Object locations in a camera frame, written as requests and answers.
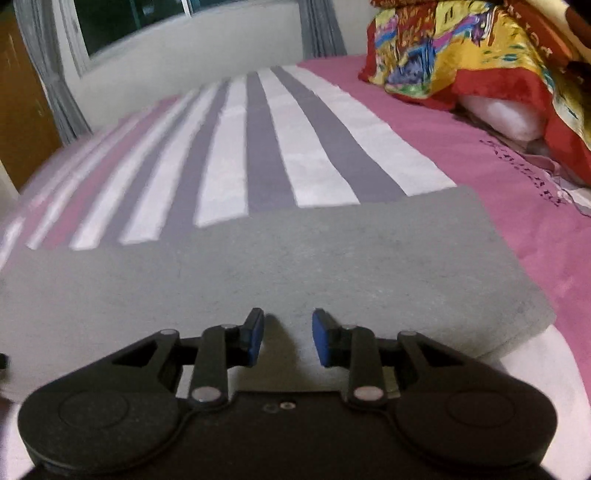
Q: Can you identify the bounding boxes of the wooden door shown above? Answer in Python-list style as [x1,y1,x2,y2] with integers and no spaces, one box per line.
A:
[0,14,64,191]

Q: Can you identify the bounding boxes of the striped pink bed sheet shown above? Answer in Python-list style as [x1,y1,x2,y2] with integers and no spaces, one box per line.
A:
[0,54,591,480]

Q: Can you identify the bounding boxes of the white pillow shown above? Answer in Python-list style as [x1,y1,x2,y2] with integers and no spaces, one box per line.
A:
[458,92,546,142]

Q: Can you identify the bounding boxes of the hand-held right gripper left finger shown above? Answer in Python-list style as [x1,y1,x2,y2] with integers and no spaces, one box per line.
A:
[111,308,265,409]

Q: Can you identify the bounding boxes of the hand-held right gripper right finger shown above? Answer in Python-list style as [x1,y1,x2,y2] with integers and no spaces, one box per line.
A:
[312,308,467,411]

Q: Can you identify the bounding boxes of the window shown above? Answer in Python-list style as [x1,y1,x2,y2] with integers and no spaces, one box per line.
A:
[59,0,302,77]

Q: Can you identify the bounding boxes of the colourful printed blanket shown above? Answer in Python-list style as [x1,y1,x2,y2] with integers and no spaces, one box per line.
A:
[358,0,591,188]

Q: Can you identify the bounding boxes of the grey curtain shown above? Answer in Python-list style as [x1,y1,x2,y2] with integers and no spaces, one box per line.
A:
[298,0,348,59]
[14,0,93,145]

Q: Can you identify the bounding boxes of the grey pants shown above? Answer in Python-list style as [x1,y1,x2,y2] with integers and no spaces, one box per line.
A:
[0,185,557,403]

